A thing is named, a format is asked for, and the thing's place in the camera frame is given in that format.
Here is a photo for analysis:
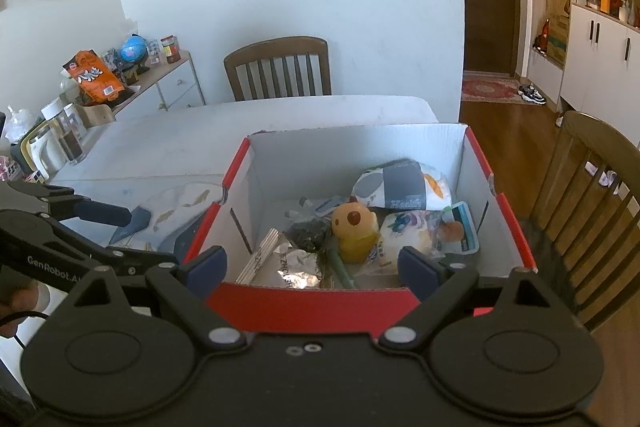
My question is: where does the open cardboard box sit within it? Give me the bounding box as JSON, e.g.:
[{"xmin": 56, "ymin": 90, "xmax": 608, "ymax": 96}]
[{"xmin": 80, "ymin": 103, "xmax": 117, "ymax": 128}]

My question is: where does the mint green pen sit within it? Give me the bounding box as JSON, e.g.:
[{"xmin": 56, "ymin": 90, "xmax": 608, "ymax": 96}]
[{"xmin": 325, "ymin": 247, "xmax": 357, "ymax": 289}]

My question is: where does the low grey cabinet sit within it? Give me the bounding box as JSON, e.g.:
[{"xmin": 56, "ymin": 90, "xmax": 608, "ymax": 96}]
[{"xmin": 525, "ymin": 48, "xmax": 568, "ymax": 106}]

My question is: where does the bundle of wooden sticks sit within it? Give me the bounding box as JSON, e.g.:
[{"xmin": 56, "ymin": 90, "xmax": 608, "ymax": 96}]
[{"xmin": 235, "ymin": 228, "xmax": 281, "ymax": 285}]

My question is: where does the crumpled clear plastic bag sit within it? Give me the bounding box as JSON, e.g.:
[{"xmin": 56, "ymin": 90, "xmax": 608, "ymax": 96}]
[{"xmin": 2, "ymin": 104, "xmax": 38, "ymax": 142}]

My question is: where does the brown wooden chair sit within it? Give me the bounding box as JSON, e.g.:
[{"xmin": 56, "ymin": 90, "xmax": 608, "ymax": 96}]
[
  {"xmin": 223, "ymin": 36, "xmax": 332, "ymax": 102},
  {"xmin": 520, "ymin": 109, "xmax": 640, "ymax": 333}
]

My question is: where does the clear bag of dark bits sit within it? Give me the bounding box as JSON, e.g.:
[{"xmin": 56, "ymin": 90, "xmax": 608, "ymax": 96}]
[{"xmin": 289, "ymin": 217, "xmax": 332, "ymax": 253}]

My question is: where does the orange snack bag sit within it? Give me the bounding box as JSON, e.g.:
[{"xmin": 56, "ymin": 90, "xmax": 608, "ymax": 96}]
[{"xmin": 62, "ymin": 49, "xmax": 126, "ymax": 105}]

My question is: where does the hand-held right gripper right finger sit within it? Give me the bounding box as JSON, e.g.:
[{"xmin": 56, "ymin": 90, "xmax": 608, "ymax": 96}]
[{"xmin": 378, "ymin": 246, "xmax": 561, "ymax": 350}]

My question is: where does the red cardboard box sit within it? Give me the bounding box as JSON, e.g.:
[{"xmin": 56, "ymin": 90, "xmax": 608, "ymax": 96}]
[{"xmin": 182, "ymin": 123, "xmax": 538, "ymax": 340}]

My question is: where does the white kettle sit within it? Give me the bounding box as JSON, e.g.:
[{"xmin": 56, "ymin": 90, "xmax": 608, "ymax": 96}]
[{"xmin": 27, "ymin": 127, "xmax": 68, "ymax": 180}]

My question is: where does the white stone desktop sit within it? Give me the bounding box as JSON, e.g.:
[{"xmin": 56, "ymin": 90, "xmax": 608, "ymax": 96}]
[{"xmin": 0, "ymin": 94, "xmax": 441, "ymax": 388}]

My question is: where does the blue and white packet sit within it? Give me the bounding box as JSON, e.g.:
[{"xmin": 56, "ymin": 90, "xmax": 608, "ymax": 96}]
[{"xmin": 437, "ymin": 201, "xmax": 481, "ymax": 255}]

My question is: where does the blue globe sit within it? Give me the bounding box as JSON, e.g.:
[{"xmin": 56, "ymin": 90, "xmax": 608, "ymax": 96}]
[{"xmin": 120, "ymin": 34, "xmax": 151, "ymax": 75}]

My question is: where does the person's left hand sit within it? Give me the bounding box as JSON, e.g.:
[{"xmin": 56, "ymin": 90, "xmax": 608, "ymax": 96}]
[{"xmin": 0, "ymin": 279, "xmax": 48, "ymax": 339}]

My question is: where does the glass jar with white lid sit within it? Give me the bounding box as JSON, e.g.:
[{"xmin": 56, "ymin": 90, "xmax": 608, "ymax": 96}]
[{"xmin": 41, "ymin": 99, "xmax": 87, "ymax": 165}]

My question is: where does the white plastic bag orange print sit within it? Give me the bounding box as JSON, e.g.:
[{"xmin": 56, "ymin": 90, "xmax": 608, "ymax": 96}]
[{"xmin": 350, "ymin": 158, "xmax": 453, "ymax": 212}]

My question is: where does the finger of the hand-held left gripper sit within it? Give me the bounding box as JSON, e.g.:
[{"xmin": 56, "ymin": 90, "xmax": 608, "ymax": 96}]
[
  {"xmin": 95, "ymin": 247, "xmax": 179, "ymax": 278},
  {"xmin": 0, "ymin": 181, "xmax": 133, "ymax": 228}
]

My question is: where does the yellow rimmed dark tray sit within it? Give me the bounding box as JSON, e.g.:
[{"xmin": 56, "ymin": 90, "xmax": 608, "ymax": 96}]
[{"xmin": 10, "ymin": 119, "xmax": 51, "ymax": 180}]

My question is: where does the grey cabinet with black handles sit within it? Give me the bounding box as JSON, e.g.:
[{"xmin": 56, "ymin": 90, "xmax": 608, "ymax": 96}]
[{"xmin": 559, "ymin": 3, "xmax": 640, "ymax": 118}]

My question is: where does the red patterned rug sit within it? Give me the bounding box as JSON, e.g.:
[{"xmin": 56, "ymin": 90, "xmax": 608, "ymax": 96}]
[{"xmin": 461, "ymin": 74, "xmax": 526, "ymax": 104}]

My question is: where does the yellow plush toy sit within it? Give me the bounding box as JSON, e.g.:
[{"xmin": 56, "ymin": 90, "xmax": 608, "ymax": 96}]
[{"xmin": 331, "ymin": 202, "xmax": 380, "ymax": 264}]

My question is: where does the clear bread packet blue print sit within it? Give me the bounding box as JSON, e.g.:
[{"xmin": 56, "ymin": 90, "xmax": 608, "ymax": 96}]
[{"xmin": 365, "ymin": 209, "xmax": 443, "ymax": 278}]

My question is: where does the white sideboard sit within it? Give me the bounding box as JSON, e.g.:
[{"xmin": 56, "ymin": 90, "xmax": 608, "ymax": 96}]
[{"xmin": 107, "ymin": 51, "xmax": 206, "ymax": 122}]

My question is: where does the silver foil packet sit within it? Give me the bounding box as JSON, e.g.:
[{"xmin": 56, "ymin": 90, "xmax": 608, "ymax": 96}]
[{"xmin": 252, "ymin": 239, "xmax": 326, "ymax": 290}]

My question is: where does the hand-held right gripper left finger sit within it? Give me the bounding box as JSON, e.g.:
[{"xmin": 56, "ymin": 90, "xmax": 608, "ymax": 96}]
[{"xmin": 72, "ymin": 244, "xmax": 248, "ymax": 348}]

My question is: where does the fish print glass turntable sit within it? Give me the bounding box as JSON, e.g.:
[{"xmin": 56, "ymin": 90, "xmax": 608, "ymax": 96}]
[{"xmin": 107, "ymin": 184, "xmax": 223, "ymax": 253}]

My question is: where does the red lid jar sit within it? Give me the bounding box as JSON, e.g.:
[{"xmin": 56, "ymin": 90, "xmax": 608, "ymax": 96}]
[{"xmin": 160, "ymin": 35, "xmax": 182, "ymax": 64}]

